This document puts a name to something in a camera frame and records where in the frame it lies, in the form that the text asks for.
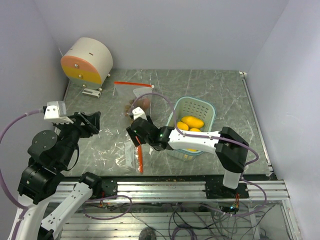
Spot round white drawer box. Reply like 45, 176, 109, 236
60, 37, 114, 90

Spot tangled cables below table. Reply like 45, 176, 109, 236
81, 194, 276, 240

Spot aluminium extrusion rail frame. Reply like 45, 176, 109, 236
45, 175, 302, 240

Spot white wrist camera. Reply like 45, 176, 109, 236
129, 107, 147, 121
43, 101, 69, 124

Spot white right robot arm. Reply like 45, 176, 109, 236
126, 117, 250, 198

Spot clear zip bag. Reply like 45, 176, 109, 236
114, 81, 155, 116
72, 124, 153, 175

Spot light blue fruit basket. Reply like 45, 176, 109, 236
166, 96, 217, 162

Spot bunch of brown longans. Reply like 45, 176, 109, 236
124, 99, 137, 118

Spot yellow mango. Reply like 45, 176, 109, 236
181, 115, 205, 129

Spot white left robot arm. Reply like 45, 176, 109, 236
8, 111, 102, 240

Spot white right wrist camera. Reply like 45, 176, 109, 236
129, 107, 147, 121

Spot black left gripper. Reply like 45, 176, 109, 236
53, 109, 101, 167

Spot yellow orange fruit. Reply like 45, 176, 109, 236
189, 128, 201, 132

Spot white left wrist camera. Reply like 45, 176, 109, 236
43, 101, 69, 124

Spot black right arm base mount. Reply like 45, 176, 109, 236
203, 181, 249, 199

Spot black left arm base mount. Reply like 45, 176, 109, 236
78, 172, 118, 199

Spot small white metal latch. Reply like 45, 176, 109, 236
82, 88, 101, 99

